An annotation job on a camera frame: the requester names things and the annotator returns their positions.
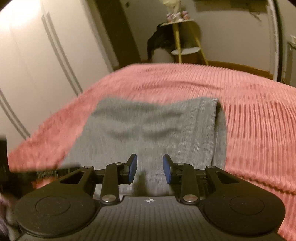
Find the white round side table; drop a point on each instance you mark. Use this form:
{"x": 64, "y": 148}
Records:
{"x": 187, "y": 41}

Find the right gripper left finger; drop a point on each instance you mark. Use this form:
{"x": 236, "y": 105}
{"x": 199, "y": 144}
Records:
{"x": 98, "y": 187}

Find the flower bouquet on table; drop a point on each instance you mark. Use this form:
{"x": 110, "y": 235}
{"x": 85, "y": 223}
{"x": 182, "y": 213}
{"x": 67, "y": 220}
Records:
{"x": 176, "y": 13}

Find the white wardrobe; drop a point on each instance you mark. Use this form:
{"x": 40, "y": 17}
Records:
{"x": 51, "y": 52}

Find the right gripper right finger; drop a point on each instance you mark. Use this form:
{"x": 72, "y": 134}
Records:
{"x": 194, "y": 185}

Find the black garment on table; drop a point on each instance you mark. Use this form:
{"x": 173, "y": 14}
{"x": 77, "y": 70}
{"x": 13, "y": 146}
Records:
{"x": 163, "y": 38}

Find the white door frame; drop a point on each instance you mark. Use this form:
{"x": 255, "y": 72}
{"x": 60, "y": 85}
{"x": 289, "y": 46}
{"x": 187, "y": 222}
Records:
{"x": 276, "y": 39}

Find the pink ribbed bedspread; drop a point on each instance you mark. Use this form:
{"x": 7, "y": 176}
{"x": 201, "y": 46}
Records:
{"x": 260, "y": 121}

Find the person left hand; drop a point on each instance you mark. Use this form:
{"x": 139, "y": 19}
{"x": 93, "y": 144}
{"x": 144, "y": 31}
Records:
{"x": 9, "y": 227}

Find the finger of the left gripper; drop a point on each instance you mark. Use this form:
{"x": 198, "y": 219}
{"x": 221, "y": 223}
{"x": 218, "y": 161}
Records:
{"x": 43, "y": 174}

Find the grey sweatpants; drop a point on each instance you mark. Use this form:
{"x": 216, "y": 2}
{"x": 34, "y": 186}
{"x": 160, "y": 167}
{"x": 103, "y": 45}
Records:
{"x": 192, "y": 131}

